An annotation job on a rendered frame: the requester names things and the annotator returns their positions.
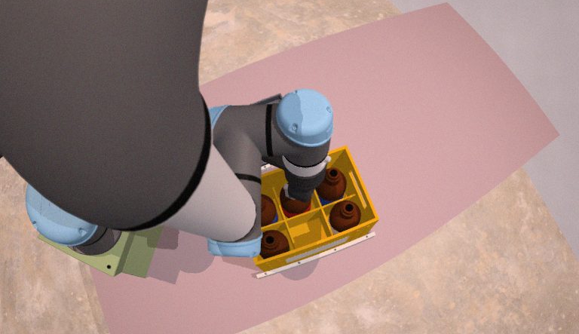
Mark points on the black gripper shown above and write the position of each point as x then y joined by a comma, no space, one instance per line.
299,178

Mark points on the yellow bottle crate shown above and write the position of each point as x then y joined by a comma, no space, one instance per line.
312,228

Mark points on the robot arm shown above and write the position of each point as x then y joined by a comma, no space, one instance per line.
101,113

